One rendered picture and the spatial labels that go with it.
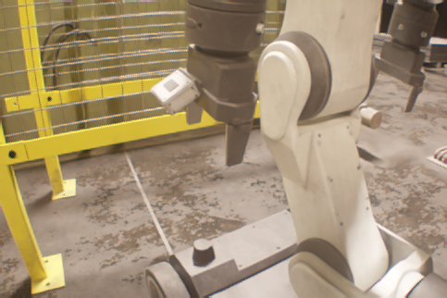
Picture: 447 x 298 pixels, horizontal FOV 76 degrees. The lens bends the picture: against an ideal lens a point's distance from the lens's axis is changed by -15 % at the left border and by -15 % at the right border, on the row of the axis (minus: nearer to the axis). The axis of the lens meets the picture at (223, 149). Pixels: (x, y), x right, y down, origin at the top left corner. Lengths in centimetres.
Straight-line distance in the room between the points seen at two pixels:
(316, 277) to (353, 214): 12
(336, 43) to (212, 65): 20
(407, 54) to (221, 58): 43
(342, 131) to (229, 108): 28
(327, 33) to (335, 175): 23
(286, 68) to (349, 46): 10
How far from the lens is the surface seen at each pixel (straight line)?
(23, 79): 175
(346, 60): 51
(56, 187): 148
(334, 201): 55
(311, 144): 54
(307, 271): 57
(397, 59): 71
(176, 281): 71
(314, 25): 51
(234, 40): 34
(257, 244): 80
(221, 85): 36
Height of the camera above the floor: 71
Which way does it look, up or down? 24 degrees down
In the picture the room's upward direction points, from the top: straight up
